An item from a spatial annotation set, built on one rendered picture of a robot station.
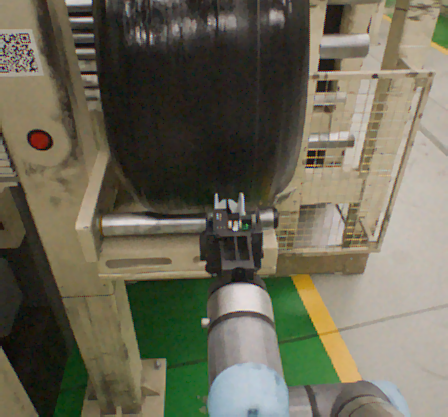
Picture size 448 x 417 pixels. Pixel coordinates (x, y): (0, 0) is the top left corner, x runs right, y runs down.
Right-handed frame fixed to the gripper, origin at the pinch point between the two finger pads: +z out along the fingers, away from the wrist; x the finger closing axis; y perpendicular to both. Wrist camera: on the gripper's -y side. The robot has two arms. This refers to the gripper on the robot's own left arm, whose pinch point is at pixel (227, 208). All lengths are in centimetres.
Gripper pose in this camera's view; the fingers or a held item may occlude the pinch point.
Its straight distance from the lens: 69.3
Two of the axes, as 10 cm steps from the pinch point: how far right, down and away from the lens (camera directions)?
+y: 0.0, -8.0, -6.0
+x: -10.0, 0.4, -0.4
